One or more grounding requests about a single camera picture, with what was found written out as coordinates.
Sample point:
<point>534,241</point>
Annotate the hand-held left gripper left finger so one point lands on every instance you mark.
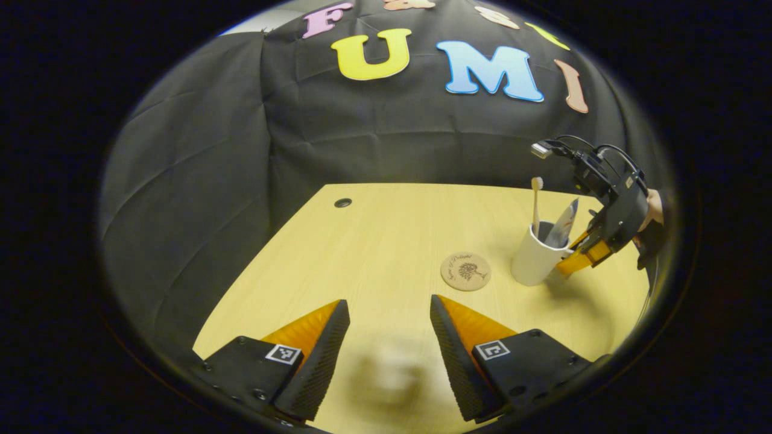
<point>316,361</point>

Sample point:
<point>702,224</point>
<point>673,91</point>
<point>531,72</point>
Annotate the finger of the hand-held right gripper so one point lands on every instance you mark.
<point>585,256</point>

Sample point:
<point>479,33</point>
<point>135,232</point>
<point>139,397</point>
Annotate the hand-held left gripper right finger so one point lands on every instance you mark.
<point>455,361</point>

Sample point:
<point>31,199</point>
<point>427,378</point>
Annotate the white toothpaste tube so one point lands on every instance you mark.
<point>564,226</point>

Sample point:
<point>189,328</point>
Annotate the beige toothbrush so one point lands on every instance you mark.
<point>536,202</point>

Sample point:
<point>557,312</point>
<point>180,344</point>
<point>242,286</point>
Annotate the light wooden desktop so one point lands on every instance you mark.
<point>374,253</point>

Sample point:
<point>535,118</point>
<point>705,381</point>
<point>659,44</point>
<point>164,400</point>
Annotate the round cork coaster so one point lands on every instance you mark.
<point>465,272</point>

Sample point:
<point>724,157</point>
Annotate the black backdrop cloth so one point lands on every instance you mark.
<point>362,144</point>

